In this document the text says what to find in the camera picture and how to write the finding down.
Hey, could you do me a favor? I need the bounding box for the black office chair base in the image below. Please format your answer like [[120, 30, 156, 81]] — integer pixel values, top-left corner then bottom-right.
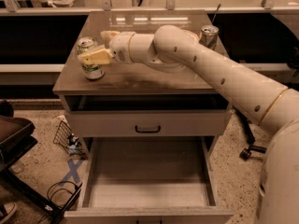
[[236, 110, 266, 161]]

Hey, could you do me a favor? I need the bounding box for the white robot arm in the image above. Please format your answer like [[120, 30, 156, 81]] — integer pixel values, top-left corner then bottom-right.
[[78, 25, 299, 224]]

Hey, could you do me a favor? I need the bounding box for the dark chair at left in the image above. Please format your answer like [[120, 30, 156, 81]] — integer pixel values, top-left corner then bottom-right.
[[0, 100, 81, 224]]

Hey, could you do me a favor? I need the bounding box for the shoe at bottom left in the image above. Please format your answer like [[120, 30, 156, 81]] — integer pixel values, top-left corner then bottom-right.
[[0, 202, 17, 224]]

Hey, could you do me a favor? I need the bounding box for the open grey middle drawer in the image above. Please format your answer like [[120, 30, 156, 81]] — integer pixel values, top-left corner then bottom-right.
[[64, 137, 233, 224]]

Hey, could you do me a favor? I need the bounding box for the silver blue energy drink can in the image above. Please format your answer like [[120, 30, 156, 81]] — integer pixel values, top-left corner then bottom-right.
[[200, 25, 219, 49]]

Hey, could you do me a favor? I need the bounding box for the grey drawer cabinet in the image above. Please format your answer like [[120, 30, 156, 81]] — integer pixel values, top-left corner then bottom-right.
[[52, 10, 245, 224]]

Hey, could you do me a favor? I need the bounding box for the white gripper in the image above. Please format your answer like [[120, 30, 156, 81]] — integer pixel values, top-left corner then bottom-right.
[[78, 31, 135, 65]]

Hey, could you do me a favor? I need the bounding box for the blue tape cross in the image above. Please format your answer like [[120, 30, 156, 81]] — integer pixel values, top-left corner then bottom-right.
[[61, 159, 83, 186]]

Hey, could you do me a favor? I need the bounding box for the black cable on floor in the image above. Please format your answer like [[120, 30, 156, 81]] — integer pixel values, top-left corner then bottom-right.
[[36, 180, 82, 224]]

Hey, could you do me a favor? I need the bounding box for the black wire basket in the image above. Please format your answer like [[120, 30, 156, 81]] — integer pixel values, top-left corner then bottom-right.
[[53, 121, 85, 157]]

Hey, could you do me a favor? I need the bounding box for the green 7up soda can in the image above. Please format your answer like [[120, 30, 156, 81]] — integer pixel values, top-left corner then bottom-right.
[[77, 36, 105, 80]]

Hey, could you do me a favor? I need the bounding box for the closed grey top drawer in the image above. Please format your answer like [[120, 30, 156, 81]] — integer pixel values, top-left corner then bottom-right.
[[65, 110, 232, 137]]

